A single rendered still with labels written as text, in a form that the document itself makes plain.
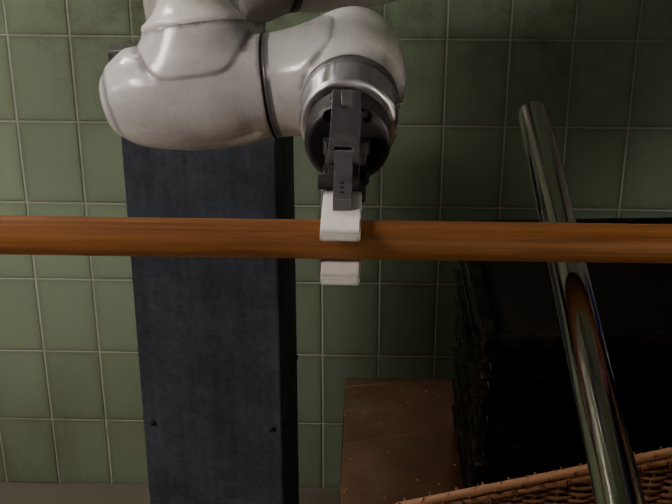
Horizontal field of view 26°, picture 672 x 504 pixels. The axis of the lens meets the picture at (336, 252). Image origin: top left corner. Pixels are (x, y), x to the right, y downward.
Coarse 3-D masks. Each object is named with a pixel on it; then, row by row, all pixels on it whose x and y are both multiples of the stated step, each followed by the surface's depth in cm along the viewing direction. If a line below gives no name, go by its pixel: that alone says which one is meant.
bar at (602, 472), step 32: (544, 128) 134; (544, 160) 128; (544, 192) 123; (576, 288) 109; (576, 320) 105; (576, 352) 102; (608, 352) 103; (576, 384) 99; (608, 384) 98; (608, 416) 95; (608, 448) 92; (608, 480) 89
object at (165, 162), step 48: (288, 144) 200; (144, 192) 190; (192, 192) 189; (240, 192) 189; (288, 192) 203; (144, 288) 197; (192, 288) 197; (240, 288) 196; (288, 288) 208; (144, 336) 201; (192, 336) 200; (240, 336) 200; (288, 336) 211; (144, 384) 205; (192, 384) 204; (240, 384) 204; (288, 384) 214; (192, 432) 208; (240, 432) 208; (288, 432) 216; (192, 480) 213; (240, 480) 212; (288, 480) 219
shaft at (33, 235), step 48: (0, 240) 110; (48, 240) 110; (96, 240) 110; (144, 240) 110; (192, 240) 110; (240, 240) 110; (288, 240) 110; (384, 240) 110; (432, 240) 110; (480, 240) 109; (528, 240) 109; (576, 240) 109; (624, 240) 109
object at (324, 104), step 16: (368, 96) 127; (320, 112) 125; (368, 112) 125; (384, 112) 127; (320, 128) 125; (368, 128) 125; (384, 128) 125; (320, 144) 126; (384, 144) 126; (320, 160) 127; (368, 160) 126; (384, 160) 127
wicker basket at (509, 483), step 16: (640, 464) 153; (656, 464) 153; (512, 480) 154; (528, 480) 154; (544, 480) 154; (560, 480) 154; (576, 480) 154; (640, 480) 154; (656, 480) 154; (432, 496) 156; (448, 496) 155; (464, 496) 155; (480, 496) 155; (496, 496) 155; (512, 496) 155; (528, 496) 155; (544, 496) 155; (560, 496) 155; (576, 496) 155; (592, 496) 155; (656, 496) 155
